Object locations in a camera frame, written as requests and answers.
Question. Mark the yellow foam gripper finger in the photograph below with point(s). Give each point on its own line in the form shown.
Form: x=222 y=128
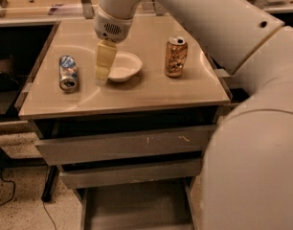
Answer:
x=106 y=53

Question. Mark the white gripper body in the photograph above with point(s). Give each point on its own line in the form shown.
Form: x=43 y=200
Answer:
x=112 y=29

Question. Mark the blue silver redbull can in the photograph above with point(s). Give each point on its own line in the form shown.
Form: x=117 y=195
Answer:
x=68 y=74

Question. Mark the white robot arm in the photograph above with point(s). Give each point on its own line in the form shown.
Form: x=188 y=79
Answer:
x=247 y=175

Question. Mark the gold patterned soda can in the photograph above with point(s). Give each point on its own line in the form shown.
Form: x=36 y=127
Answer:
x=176 y=55

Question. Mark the grey drawer cabinet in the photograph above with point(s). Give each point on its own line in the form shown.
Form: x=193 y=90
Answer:
x=147 y=101

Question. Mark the grey top drawer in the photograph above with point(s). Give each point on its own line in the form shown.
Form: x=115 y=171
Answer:
x=124 y=145

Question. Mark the grey middle drawer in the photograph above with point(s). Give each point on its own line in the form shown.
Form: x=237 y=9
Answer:
x=131 y=173

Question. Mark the grey open bottom drawer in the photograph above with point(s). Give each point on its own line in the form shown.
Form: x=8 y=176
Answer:
x=153 y=205

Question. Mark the white paper bowl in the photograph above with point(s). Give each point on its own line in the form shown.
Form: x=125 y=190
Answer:
x=125 y=66

